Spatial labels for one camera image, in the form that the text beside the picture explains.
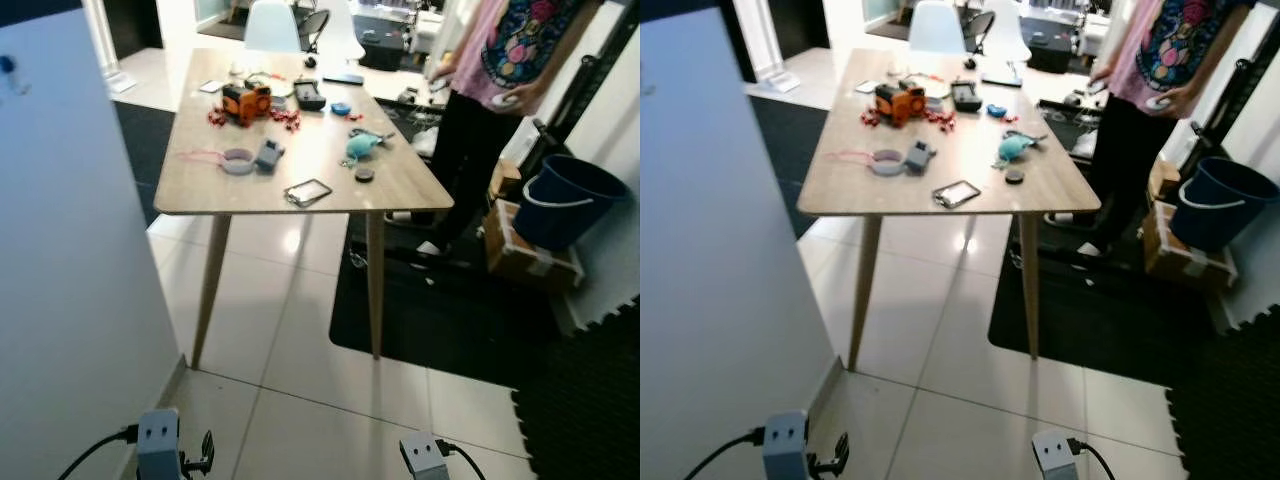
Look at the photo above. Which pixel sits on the black handheld device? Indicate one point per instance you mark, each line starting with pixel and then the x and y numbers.
pixel 309 95
pixel 965 96

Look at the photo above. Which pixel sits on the white partition board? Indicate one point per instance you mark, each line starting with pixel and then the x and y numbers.
pixel 60 250
pixel 720 250

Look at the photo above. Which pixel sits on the dark flat tablet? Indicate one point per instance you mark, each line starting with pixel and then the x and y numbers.
pixel 343 78
pixel 1003 80

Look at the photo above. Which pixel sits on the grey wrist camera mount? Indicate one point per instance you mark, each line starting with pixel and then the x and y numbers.
pixel 1055 455
pixel 785 445
pixel 158 440
pixel 422 458

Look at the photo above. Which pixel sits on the orange black device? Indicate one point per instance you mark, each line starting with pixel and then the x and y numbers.
pixel 898 102
pixel 245 102

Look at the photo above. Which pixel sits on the white plastic chair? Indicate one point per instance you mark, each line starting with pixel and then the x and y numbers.
pixel 342 30
pixel 1003 30

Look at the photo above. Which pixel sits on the black office chair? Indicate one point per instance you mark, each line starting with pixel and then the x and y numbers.
pixel 978 25
pixel 313 25

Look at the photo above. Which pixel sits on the grey tape roll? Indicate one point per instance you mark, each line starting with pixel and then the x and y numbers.
pixel 226 161
pixel 875 163

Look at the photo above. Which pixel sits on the large cardboard box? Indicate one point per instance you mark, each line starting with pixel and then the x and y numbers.
pixel 530 262
pixel 1185 262

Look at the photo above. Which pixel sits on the blue round metal hook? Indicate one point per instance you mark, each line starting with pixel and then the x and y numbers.
pixel 8 65

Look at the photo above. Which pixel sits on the black round cap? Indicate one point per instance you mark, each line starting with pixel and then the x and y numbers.
pixel 1015 177
pixel 365 175

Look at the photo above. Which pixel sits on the wooden table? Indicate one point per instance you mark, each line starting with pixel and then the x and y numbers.
pixel 960 140
pixel 320 140

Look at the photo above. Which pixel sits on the small brown box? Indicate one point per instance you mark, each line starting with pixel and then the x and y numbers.
pixel 1163 180
pixel 505 180

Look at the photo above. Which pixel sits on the black foam floor mat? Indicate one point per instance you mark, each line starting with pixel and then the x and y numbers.
pixel 1080 320
pixel 590 420
pixel 1230 420
pixel 430 320
pixel 775 150
pixel 135 150

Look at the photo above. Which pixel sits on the grey small device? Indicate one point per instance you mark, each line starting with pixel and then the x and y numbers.
pixel 918 156
pixel 268 155

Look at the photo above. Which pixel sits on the person in pink shirt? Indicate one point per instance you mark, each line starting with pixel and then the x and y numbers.
pixel 470 150
pixel 1130 150

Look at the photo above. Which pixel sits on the white card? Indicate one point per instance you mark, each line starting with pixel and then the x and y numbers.
pixel 866 87
pixel 210 86

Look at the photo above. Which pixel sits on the teal plush toy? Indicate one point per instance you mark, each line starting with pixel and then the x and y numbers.
pixel 1015 149
pixel 362 147

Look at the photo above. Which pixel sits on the pale blue plastic chair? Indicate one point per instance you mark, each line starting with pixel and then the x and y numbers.
pixel 937 27
pixel 272 25

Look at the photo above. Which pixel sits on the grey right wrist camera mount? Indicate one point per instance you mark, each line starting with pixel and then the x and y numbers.
pixel 1055 455
pixel 422 458

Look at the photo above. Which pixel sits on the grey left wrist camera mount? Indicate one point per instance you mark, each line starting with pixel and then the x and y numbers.
pixel 785 445
pixel 158 440

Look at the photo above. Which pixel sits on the black metal stand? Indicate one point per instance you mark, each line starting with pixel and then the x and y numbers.
pixel 587 78
pixel 1240 75

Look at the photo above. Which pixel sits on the dark blue plastic bucket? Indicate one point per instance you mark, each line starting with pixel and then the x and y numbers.
pixel 565 210
pixel 1215 215

